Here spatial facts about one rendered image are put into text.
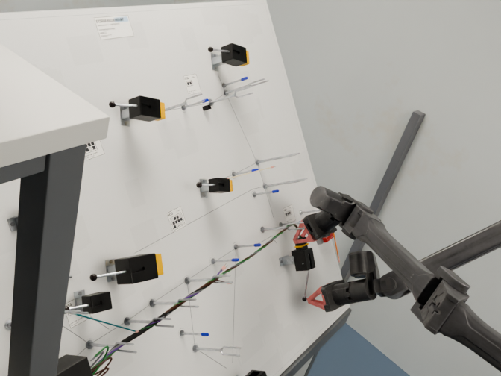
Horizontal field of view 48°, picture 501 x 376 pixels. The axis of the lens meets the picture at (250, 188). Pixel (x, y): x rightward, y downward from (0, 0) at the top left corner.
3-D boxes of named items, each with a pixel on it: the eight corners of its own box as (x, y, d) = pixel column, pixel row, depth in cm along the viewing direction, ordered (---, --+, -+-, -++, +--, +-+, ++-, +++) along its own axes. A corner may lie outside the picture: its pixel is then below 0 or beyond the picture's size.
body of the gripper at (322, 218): (301, 218, 151) (320, 204, 147) (320, 213, 159) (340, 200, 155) (313, 239, 150) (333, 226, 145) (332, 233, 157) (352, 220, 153)
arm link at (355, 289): (370, 298, 142) (382, 300, 146) (366, 271, 145) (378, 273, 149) (347, 302, 147) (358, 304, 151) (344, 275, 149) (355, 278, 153)
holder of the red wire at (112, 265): (67, 265, 110) (100, 263, 103) (122, 255, 120) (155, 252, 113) (70, 292, 110) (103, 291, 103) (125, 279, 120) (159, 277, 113)
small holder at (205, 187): (182, 177, 136) (203, 173, 132) (209, 180, 143) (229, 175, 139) (183, 196, 136) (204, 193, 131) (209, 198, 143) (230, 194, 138)
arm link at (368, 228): (445, 336, 109) (478, 290, 107) (423, 327, 107) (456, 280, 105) (352, 238, 148) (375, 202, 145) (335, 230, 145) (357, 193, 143)
